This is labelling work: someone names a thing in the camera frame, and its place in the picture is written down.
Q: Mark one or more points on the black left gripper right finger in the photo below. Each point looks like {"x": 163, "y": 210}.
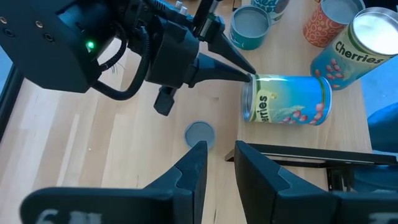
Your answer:
{"x": 280, "y": 205}

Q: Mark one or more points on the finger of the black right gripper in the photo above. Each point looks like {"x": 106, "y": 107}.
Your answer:
{"x": 227, "y": 53}
{"x": 214, "y": 71}

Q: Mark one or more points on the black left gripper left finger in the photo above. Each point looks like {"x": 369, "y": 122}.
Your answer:
{"x": 124, "y": 208}

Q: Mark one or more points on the short green labelled can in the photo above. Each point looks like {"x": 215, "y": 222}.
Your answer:
{"x": 250, "y": 28}

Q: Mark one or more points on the green yellow labelled can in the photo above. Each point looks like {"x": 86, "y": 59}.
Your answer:
{"x": 199, "y": 132}

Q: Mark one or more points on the large white-topped can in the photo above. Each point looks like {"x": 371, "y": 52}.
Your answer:
{"x": 289, "y": 99}

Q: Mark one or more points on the blue yellow labelled can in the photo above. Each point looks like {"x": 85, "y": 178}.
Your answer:
{"x": 351, "y": 59}

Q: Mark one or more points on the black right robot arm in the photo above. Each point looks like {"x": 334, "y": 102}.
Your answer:
{"x": 46, "y": 46}

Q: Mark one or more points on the person's leg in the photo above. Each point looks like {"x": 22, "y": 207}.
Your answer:
{"x": 385, "y": 130}

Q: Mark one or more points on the black aluminium table frame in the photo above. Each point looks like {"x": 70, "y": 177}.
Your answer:
{"x": 6, "y": 96}

